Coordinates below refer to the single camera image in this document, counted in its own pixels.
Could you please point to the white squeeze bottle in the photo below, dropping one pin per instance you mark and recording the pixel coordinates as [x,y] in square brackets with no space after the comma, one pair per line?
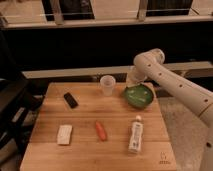
[136,135]

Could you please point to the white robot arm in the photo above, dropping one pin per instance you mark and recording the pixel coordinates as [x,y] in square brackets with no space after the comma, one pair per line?
[196,98]

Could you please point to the dark chair at left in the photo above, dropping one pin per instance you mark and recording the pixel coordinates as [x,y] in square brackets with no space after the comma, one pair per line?
[15,102]

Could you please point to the orange carrot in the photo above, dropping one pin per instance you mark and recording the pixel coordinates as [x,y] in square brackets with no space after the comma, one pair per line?
[100,131]

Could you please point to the white sponge block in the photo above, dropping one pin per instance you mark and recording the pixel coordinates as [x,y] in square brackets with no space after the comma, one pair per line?
[64,134]

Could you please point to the green ceramic bowl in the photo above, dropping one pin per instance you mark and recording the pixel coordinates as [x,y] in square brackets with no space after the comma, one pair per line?
[139,96]

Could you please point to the black rectangular remote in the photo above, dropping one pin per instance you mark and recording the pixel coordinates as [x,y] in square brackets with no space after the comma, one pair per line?
[70,100]

